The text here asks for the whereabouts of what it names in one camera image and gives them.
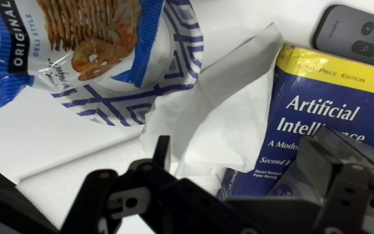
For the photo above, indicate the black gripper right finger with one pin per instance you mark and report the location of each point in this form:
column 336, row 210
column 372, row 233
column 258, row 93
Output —
column 325, row 160

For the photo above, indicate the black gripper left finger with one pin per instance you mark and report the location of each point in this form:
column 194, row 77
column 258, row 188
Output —
column 162, row 151

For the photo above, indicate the blue Artificial Intelligence book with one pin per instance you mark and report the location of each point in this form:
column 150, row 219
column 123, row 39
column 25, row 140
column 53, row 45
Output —
column 325, row 86

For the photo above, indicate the white flat sheet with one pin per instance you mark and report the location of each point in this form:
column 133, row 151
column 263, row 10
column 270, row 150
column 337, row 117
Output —
column 49, row 182

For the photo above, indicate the grey remote control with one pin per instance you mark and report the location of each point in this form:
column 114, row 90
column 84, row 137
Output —
column 351, row 34

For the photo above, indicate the blue pretzel crisps bag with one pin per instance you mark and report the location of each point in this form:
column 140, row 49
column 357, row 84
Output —
column 6, row 56

